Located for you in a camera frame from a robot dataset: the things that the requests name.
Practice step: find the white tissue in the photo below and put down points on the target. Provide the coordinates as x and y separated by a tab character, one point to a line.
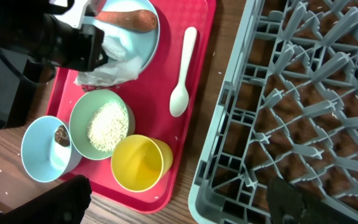
117	70

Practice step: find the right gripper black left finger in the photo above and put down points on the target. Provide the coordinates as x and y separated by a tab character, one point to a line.
63	204

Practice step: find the white plastic spoon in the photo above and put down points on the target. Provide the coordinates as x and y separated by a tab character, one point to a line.
179	98

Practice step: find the light blue plate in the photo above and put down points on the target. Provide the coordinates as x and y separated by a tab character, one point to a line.
139	44

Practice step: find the yellow plastic cup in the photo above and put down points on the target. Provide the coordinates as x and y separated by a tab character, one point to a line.
139	162

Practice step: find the red plastic tray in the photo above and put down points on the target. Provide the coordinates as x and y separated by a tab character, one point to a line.
149	95

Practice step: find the grey dishwasher rack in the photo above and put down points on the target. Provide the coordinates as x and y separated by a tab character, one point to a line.
288	108

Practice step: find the black waste tray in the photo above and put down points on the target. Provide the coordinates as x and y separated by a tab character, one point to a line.
19	79

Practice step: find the white rice pile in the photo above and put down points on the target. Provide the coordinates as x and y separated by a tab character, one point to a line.
108	126

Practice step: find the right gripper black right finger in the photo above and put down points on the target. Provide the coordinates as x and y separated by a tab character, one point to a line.
289	204

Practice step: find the green bowl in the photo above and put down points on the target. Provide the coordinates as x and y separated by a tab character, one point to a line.
82	112

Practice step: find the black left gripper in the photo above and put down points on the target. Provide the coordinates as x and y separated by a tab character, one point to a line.
33	29

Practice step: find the orange carrot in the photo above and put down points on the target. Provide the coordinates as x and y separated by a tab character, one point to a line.
140	20

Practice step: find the light blue bowl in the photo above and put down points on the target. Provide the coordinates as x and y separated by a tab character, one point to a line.
43	159

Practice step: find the brown mushroom piece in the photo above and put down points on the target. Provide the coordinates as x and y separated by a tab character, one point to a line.
62	136

